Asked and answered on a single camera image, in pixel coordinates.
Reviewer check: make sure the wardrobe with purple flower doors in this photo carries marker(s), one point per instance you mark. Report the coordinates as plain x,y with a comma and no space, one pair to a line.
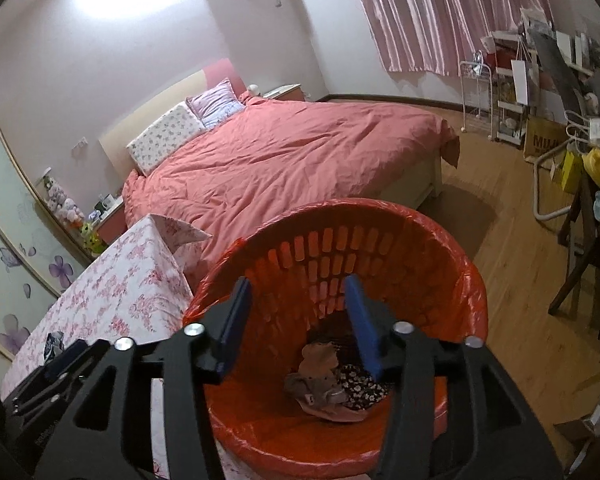
10,235

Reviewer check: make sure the pink cloth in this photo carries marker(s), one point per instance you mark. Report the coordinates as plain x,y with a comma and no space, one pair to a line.
340,414

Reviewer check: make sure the white bed frame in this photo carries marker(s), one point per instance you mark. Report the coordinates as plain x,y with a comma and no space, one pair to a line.
420,180

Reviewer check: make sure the pink nightstand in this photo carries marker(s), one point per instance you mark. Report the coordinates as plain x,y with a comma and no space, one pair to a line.
112,225

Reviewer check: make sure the purple striped pillow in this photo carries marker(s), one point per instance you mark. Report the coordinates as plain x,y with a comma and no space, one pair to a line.
215,102

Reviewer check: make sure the pink duvet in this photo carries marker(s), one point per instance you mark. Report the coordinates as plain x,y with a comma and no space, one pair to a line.
290,160

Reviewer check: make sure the cluttered shelf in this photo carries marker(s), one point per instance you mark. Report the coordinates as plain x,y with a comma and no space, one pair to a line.
575,55

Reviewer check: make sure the beige and pink headboard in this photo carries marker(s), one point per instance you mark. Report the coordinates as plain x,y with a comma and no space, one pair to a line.
115,140

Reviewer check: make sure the white shelf cart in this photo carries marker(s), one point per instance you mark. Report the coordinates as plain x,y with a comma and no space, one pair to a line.
512,110

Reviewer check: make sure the wall outlet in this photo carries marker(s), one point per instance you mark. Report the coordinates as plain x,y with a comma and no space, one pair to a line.
80,145

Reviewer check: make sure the white tube frame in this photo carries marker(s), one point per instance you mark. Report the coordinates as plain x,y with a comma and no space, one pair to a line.
539,190

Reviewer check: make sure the white mug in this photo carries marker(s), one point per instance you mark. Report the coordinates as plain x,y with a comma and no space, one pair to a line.
108,201

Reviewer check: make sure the small white lamp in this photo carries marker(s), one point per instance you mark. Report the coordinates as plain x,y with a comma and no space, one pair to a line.
253,90

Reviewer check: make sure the white floral pillow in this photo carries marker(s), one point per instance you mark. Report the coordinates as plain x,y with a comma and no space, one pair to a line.
167,135

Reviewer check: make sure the beige nightstand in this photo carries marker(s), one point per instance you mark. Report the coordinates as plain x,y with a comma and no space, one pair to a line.
285,94

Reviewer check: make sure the pink striped curtain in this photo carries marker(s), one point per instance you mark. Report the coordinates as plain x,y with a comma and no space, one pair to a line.
430,10

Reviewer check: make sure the orange laundry basket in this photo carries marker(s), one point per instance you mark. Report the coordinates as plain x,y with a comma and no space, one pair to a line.
430,270

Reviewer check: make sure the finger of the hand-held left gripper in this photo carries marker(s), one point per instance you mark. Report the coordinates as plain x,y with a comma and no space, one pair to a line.
65,360
65,385

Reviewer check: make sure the black floral cloth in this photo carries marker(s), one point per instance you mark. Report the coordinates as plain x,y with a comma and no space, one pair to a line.
355,385

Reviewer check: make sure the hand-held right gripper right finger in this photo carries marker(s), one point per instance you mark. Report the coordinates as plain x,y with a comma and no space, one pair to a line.
367,330

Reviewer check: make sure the brown cloth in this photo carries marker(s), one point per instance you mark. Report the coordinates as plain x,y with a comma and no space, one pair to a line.
315,360

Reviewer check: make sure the dark wooden chair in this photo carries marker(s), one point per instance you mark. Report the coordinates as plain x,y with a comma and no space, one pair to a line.
587,240

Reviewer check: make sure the dark blue patterned cloth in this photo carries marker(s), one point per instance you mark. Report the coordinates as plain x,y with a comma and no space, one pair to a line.
55,344

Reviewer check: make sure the brown paper bag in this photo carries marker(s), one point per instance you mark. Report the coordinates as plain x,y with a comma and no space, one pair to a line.
542,140

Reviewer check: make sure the cardboard box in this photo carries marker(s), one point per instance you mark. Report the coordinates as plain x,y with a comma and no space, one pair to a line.
585,430

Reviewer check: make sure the pink floral tablecloth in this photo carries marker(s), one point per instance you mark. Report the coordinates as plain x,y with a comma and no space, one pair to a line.
120,285

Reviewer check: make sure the stack of plush toys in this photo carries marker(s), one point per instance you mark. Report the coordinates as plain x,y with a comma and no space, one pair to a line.
67,207

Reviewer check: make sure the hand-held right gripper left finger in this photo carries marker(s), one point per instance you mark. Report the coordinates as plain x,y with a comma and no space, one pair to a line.
232,330

